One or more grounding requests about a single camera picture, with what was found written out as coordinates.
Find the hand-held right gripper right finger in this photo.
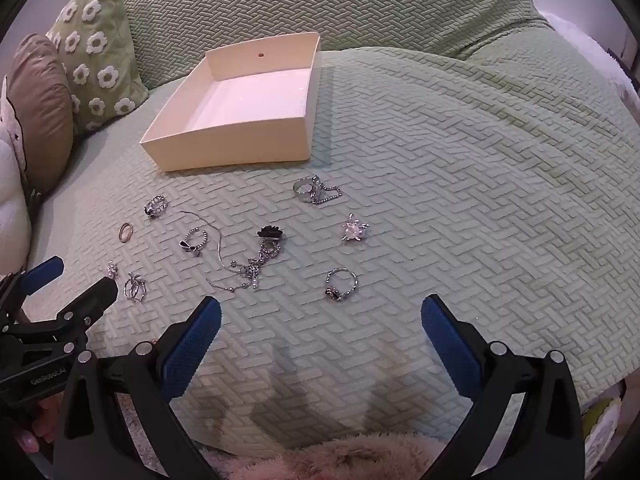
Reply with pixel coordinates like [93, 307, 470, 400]
[420, 294, 586, 480]

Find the silver openwork ring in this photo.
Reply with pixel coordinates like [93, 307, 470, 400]
[144, 194, 168, 220]

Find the star-shaped pearl brooch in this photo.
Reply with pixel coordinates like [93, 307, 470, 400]
[341, 213, 371, 242]

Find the silver ring with dark ornament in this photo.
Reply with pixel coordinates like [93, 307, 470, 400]
[324, 267, 359, 303]

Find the black flower dangle earring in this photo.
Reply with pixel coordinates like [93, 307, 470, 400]
[242, 225, 286, 291]

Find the silver ring with chain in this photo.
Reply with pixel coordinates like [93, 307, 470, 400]
[292, 175, 346, 206]

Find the yellow printed object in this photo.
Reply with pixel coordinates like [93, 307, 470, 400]
[582, 385, 623, 461]

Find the green textured sofa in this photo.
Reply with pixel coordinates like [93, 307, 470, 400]
[30, 0, 640, 461]

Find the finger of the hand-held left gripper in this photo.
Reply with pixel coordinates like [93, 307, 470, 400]
[35, 276, 119, 333]
[0, 256, 65, 311]

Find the person's left hand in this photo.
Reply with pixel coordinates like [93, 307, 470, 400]
[15, 394, 63, 461]

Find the thin silver necklace chain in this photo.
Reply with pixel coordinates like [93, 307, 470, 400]
[180, 210, 251, 293]

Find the beaded silver bow ring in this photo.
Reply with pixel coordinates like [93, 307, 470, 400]
[179, 227, 210, 257]

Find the white fluffy blanket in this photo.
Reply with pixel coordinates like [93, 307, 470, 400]
[540, 10, 631, 91]

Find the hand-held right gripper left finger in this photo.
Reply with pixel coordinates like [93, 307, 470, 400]
[52, 296, 222, 480]

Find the white plush pillow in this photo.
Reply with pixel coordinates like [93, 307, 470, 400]
[0, 75, 33, 271]

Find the cream cardboard box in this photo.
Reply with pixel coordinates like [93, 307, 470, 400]
[139, 31, 321, 173]

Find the brown pillow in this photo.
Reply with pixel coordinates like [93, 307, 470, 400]
[5, 33, 76, 196]

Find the pink fluffy clothing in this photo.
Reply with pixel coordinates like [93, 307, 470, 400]
[220, 432, 451, 480]

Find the green daisy pattern pillow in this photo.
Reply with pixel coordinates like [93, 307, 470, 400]
[46, 0, 151, 136]

